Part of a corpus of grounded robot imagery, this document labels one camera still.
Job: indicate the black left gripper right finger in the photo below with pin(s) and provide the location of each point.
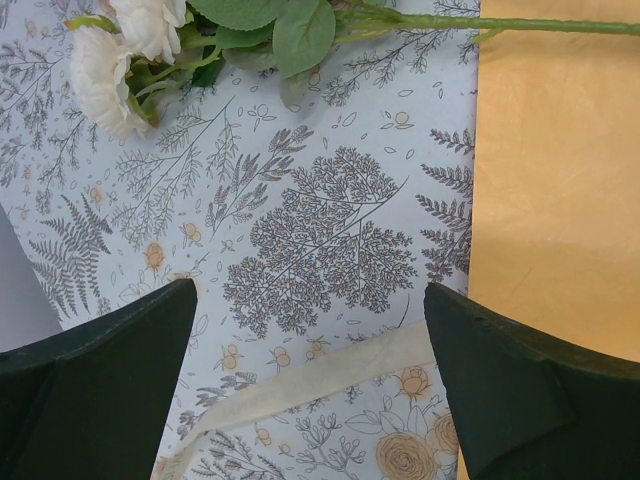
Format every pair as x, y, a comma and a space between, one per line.
527, 405

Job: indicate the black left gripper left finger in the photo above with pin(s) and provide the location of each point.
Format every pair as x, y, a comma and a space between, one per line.
91, 402

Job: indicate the cream printed ribbon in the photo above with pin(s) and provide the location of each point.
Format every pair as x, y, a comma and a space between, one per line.
386, 353

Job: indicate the orange paper bouquet wrap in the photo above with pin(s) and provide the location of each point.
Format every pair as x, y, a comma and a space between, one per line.
555, 234

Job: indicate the artificial flower bunch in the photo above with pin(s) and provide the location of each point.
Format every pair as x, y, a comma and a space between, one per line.
125, 67

